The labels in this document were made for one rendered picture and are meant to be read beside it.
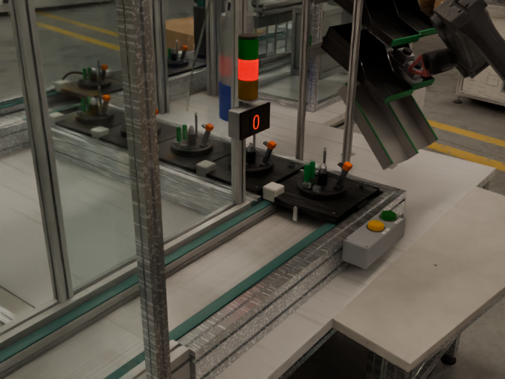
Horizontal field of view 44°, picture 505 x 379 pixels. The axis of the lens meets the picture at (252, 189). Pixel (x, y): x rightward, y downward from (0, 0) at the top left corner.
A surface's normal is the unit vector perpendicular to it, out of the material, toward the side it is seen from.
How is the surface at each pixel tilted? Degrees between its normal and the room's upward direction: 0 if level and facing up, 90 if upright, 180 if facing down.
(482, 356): 0
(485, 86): 90
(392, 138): 45
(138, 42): 90
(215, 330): 0
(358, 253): 90
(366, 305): 0
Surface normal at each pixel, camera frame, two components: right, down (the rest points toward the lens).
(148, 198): 0.79, 0.27
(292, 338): 0.01, -0.90
